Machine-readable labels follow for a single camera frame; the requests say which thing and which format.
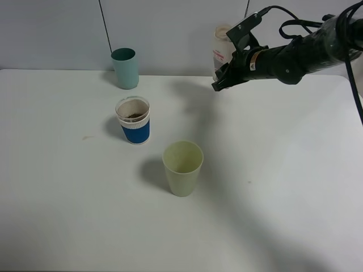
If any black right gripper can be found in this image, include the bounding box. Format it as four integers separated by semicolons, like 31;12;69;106
212;42;308;91

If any clear plastic drink bottle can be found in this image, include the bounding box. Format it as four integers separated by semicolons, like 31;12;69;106
213;24;235;81

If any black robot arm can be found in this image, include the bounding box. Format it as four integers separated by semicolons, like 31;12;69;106
212;2;362;91

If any light green plastic cup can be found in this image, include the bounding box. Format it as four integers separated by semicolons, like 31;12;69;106
162;141;204;197

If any glass cup with blue sleeve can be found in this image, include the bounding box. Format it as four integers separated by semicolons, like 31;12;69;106
115;96;150;145

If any teal plastic cup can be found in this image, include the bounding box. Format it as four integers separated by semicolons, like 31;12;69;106
111;48;139;90

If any black cable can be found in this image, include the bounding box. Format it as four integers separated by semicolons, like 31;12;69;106
256;5;363;125

